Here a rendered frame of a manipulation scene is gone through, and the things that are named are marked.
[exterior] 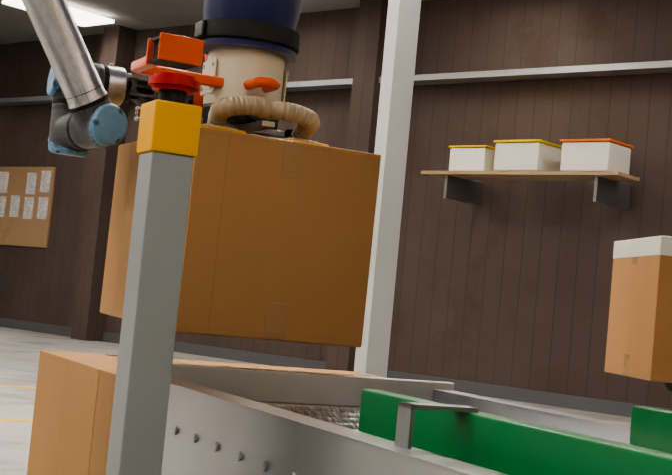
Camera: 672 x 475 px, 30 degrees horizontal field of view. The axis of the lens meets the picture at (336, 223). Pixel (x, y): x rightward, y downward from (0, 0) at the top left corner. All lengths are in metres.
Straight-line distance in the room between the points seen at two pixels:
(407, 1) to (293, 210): 3.75
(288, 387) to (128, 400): 0.77
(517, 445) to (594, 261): 10.33
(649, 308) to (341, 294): 1.28
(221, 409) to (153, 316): 0.23
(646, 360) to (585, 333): 8.10
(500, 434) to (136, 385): 0.53
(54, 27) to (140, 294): 1.14
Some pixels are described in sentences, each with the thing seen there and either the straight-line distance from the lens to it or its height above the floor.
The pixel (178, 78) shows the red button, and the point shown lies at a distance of 1.72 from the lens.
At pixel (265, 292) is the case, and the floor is 0.76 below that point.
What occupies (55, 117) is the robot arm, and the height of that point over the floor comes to 1.10.
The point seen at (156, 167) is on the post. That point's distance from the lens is 1.70.
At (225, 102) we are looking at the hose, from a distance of 2.57.
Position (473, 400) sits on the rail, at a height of 0.59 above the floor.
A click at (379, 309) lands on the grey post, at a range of 6.00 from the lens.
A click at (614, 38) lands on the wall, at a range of 11.97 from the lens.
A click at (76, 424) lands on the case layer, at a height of 0.39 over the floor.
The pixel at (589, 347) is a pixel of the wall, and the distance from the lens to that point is 11.67.
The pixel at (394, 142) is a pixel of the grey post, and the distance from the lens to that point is 6.05.
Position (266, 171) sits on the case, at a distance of 2.49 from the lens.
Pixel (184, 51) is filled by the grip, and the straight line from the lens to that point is 2.39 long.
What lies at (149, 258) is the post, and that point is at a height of 0.79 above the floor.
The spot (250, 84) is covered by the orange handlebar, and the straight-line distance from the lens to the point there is 2.67.
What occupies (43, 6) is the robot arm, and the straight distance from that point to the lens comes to 2.73.
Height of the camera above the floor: 0.75
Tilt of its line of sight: 4 degrees up
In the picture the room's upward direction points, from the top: 5 degrees clockwise
